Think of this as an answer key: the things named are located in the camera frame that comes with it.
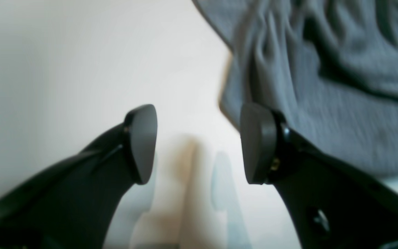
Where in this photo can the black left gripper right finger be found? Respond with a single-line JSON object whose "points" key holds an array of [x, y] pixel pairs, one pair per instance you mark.
{"points": [[332, 204]]}

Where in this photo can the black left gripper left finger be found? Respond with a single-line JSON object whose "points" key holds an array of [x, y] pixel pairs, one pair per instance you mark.
{"points": [[70, 204]]}

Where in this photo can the grey t-shirt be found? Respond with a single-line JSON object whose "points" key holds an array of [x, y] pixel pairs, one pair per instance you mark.
{"points": [[330, 66]]}

